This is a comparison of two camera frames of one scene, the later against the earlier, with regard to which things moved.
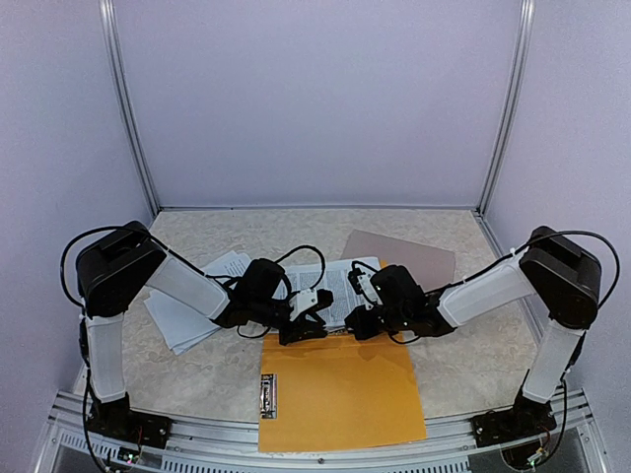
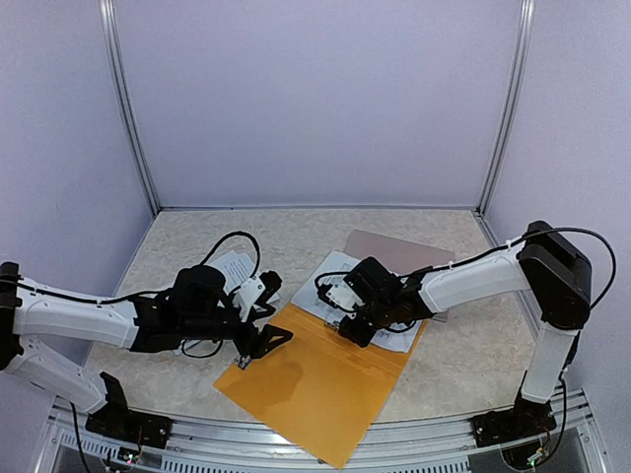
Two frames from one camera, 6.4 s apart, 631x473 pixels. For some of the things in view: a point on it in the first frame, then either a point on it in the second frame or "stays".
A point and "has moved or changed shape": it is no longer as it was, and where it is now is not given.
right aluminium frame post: x=520 y=68 stays
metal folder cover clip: x=268 y=396 -> x=243 y=362
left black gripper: x=304 y=326 -> x=258 y=348
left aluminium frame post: x=107 y=19 stays
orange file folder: x=331 y=391 has moved or changed shape
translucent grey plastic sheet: x=432 y=267 stays
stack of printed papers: x=330 y=285 has moved or changed shape
